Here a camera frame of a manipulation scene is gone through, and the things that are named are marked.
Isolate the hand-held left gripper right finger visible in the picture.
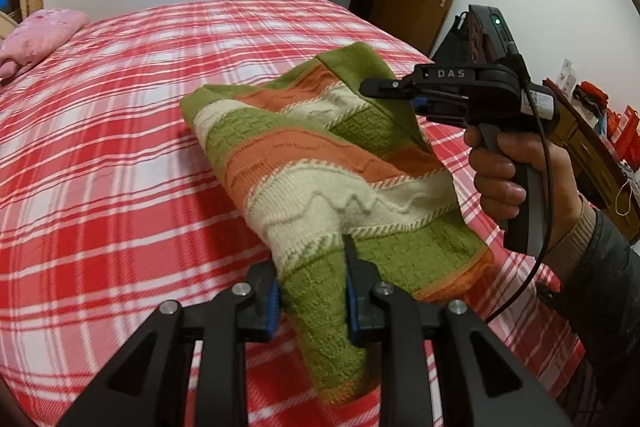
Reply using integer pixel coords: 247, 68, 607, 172
342, 233, 576, 427

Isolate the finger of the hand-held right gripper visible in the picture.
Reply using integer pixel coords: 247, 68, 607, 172
360, 77, 418, 100

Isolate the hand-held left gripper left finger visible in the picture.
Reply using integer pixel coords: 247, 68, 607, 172
55, 261, 281, 427

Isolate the green knit sweater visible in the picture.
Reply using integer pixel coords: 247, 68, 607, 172
180, 42, 496, 408

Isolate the person's right forearm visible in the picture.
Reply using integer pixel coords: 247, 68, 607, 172
537, 194, 640, 427

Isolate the person's right hand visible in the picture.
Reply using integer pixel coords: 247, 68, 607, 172
464, 127, 583, 268

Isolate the black suitcase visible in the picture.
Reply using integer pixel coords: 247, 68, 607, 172
430, 9, 481, 68

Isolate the white card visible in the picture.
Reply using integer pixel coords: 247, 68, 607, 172
556, 58, 576, 92

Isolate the red cloth item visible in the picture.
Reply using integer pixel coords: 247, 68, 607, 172
575, 81, 610, 105

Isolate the brown wooden dresser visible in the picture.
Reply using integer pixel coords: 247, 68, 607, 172
542, 77, 640, 248

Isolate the red gift box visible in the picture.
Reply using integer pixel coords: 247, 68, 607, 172
602, 106, 640, 165

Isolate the red plaid bed sheet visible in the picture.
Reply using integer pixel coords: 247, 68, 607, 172
0, 0, 586, 427

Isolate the pink pillow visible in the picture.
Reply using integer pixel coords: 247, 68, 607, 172
0, 7, 91, 80

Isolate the black cable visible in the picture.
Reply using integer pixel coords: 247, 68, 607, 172
482, 32, 553, 324

